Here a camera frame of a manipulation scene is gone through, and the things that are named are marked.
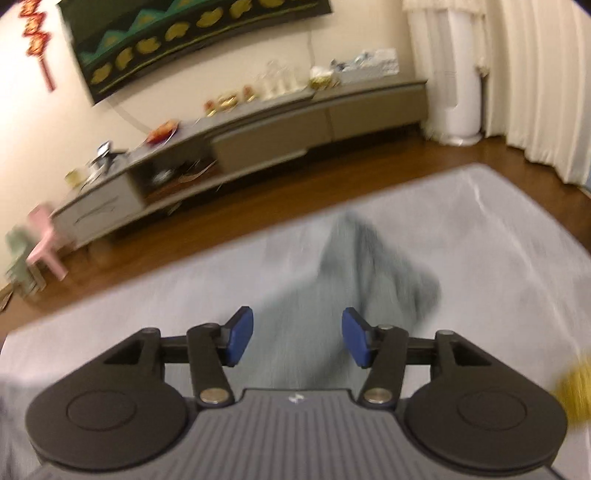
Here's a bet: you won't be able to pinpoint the pink plastic child chair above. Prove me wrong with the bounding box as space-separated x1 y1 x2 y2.
26 204 68 281

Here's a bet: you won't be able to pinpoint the gold patterned round tin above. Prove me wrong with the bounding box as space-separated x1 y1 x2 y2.
554 358 591 425

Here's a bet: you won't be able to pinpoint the white standing air conditioner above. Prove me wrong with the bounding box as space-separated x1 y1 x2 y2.
403 1 485 147

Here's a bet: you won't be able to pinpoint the wall-mounted flat television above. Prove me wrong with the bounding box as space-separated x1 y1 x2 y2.
58 0 332 104

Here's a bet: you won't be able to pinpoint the red hanging knot decoration left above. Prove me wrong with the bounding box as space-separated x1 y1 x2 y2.
19 0 56 93

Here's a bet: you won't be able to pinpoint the clear glass bottles on cabinet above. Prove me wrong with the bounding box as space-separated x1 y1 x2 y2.
256 60 301 100

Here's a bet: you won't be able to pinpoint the red gold plate on cabinet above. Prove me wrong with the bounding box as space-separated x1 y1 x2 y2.
145 120 179 145

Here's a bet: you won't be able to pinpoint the grey knitted garment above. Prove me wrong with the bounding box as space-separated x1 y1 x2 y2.
230 215 440 391

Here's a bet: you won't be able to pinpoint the light grey bed sheet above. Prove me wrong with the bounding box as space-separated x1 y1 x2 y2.
1 164 590 479

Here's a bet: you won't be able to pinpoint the gold ornaments on cabinet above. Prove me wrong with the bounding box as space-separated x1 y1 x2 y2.
204 85 259 117

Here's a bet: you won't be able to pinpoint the white box on cabinet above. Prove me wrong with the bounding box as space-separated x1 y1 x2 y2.
329 48 400 84

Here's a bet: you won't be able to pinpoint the long grey TV cabinet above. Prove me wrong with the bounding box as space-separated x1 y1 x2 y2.
52 77 428 247

